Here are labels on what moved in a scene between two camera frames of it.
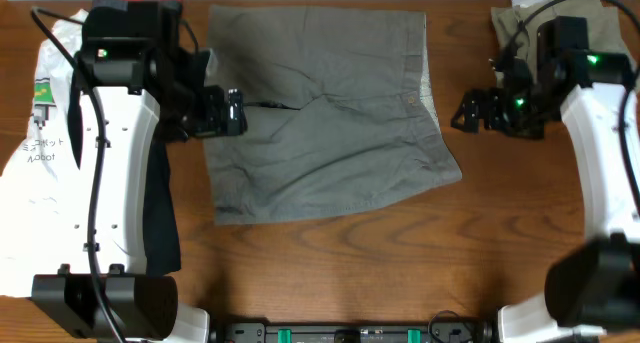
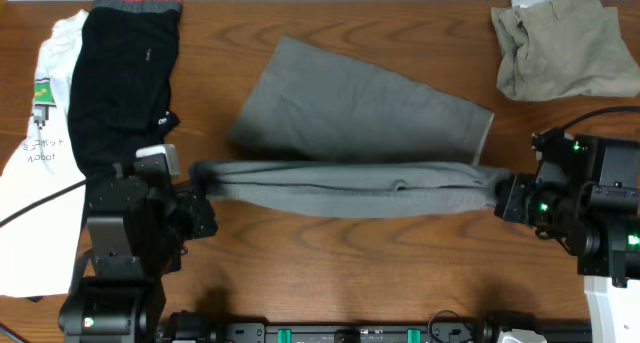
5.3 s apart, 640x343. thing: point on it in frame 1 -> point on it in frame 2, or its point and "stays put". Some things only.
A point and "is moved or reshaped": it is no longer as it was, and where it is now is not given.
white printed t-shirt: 42,218 stays put
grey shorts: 363,120 is moved or reshaped
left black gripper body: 210,122 -> 188,219
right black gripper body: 521,114 -> 529,202
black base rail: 438,331 stays put
